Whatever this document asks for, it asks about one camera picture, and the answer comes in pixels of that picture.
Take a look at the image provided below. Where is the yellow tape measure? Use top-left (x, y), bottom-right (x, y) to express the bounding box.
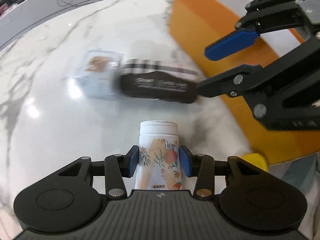
top-left (244, 152), bottom-right (268, 172)

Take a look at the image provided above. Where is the black plaid glasses case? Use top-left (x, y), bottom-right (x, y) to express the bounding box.
top-left (119, 58), bottom-right (200, 103)

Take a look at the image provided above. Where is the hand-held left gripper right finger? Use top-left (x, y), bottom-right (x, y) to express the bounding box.
top-left (179, 145), bottom-right (272, 199)

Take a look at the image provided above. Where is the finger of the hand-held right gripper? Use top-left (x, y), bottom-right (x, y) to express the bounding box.
top-left (197, 35), bottom-right (320, 131)
top-left (204, 0), bottom-right (307, 62)

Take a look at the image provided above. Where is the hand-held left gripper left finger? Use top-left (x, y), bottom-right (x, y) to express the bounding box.
top-left (51, 145), bottom-right (139, 200)

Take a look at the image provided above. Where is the orange cardboard box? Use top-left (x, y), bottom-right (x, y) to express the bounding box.
top-left (169, 0), bottom-right (320, 165)

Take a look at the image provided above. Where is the white floral lotion tube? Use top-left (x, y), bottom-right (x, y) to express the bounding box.
top-left (135, 121), bottom-right (184, 191)

